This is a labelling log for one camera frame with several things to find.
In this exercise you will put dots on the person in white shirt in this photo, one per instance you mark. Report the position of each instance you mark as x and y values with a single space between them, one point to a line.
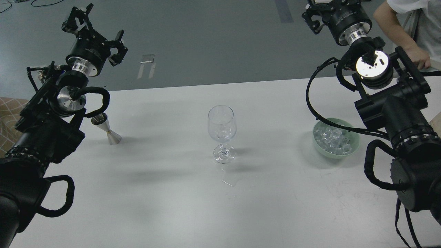
415 26

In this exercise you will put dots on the green bowl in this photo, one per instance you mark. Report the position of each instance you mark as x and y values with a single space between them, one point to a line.
355 142

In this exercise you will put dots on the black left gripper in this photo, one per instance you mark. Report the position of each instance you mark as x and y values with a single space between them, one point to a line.
91 49

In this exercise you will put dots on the tan checkered cushion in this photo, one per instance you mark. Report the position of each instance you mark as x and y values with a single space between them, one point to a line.
10 109

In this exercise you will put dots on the steel double jigger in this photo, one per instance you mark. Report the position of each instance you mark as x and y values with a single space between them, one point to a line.
106 129

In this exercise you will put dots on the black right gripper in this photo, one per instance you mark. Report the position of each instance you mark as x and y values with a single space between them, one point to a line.
347 22

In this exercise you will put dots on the clear ice cubes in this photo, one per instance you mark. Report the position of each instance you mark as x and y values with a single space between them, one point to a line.
332 139

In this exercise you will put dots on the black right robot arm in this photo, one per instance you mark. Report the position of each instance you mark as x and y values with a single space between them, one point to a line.
405 157

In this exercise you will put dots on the clear wine glass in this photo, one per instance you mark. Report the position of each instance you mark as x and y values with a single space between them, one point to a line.
222 128

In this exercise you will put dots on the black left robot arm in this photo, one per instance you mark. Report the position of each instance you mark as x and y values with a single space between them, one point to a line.
50 126

